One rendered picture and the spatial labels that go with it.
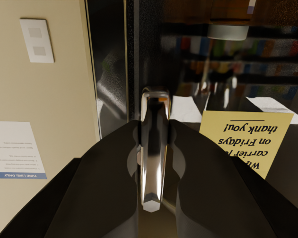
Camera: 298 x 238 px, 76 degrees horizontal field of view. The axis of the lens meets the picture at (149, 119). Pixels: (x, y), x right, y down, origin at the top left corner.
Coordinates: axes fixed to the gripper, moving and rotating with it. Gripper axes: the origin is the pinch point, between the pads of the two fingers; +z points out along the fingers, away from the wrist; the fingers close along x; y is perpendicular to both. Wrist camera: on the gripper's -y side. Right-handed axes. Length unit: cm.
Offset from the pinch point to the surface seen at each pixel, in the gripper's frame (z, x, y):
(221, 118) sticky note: 3.4, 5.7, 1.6
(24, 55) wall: 47, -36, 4
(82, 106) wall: 47, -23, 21
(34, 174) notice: 47, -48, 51
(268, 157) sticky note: 3.4, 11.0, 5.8
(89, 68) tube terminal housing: 4.6, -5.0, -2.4
